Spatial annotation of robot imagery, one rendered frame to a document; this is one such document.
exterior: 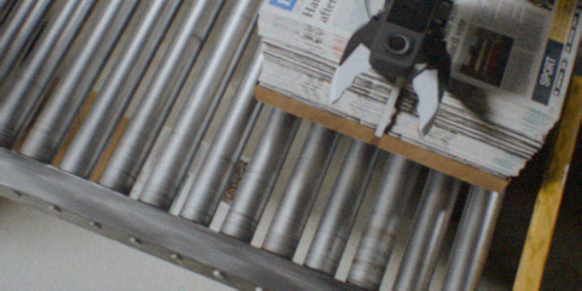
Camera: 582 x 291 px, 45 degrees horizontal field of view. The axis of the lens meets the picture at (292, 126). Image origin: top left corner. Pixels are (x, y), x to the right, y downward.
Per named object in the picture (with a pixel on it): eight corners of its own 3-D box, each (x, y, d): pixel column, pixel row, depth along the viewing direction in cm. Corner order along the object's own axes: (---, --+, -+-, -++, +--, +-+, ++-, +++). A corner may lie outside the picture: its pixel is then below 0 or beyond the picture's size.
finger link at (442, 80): (455, 97, 78) (447, 22, 74) (454, 103, 77) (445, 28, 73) (413, 99, 80) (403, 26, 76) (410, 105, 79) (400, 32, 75)
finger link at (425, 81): (452, 116, 85) (443, 45, 81) (445, 141, 80) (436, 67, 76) (426, 117, 86) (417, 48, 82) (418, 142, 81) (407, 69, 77)
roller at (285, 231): (374, 14, 121) (397, 9, 117) (273, 268, 104) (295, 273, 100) (356, -4, 118) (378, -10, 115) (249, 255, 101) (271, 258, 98)
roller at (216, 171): (316, -10, 121) (319, -26, 117) (206, 241, 104) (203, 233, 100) (289, -19, 122) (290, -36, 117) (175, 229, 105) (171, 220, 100)
